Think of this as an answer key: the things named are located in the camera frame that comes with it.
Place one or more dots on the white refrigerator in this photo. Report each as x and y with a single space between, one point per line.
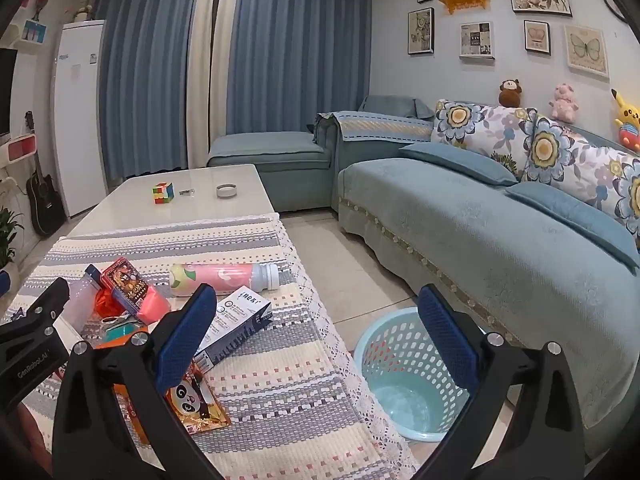
80 120

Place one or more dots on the metal keys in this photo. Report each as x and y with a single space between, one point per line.
186 191

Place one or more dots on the cream curtain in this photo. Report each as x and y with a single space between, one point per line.
210 85

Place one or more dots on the floral pillow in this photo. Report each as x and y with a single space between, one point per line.
560 150
625 190
480 125

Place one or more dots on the blue grey sofa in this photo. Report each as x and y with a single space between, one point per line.
280 160

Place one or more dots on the yellow wall shelf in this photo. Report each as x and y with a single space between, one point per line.
462 2

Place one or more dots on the striped armrest cover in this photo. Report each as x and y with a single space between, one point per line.
380 125

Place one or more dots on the light blue plastic basket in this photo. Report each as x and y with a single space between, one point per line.
400 400

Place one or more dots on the woven striped tablecloth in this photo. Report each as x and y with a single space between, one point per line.
280 375

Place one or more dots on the small butterfly picture frame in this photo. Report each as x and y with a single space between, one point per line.
537 37

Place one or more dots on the black acoustic guitar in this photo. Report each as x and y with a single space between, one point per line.
44 200

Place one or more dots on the pink pig plush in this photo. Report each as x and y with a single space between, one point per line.
564 102

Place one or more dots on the red white wall shelf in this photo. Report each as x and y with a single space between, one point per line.
20 150

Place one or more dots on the white blue toothpaste box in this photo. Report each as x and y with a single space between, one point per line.
240 322

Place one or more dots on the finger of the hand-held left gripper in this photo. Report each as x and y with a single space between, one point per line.
42 305
3 284

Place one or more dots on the pale butterfly picture frame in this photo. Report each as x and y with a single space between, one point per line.
587 51

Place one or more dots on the pink white bottle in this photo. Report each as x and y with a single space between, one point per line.
220 276

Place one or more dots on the grey embossed sofa cover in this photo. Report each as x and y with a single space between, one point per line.
500 260

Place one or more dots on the colourful puzzle cube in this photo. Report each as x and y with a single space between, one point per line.
163 194

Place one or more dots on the green potted plant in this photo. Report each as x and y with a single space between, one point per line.
7 230

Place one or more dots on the white coffee table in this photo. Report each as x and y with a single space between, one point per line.
200 210

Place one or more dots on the red tin box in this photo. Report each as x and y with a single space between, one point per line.
122 280

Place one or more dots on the panda snack packet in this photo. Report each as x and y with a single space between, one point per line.
195 400

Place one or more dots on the black television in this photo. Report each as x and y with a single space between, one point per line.
6 90

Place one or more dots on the white collage picture frame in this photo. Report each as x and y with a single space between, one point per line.
476 40

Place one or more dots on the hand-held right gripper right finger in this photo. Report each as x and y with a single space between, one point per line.
445 330

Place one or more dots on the brown monkey plush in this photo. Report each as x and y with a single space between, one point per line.
510 94

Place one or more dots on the yellow mouse plush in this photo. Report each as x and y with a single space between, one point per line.
627 120

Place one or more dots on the clear plastic container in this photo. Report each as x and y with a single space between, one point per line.
80 300

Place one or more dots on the teal packet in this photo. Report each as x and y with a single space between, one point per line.
122 329

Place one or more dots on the blue cushion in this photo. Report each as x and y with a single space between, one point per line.
575 215
460 162

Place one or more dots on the blue curtain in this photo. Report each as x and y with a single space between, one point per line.
145 70
300 45

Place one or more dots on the tall black picture frame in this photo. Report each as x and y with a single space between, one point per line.
420 31

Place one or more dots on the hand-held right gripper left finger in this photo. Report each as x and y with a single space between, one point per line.
187 330

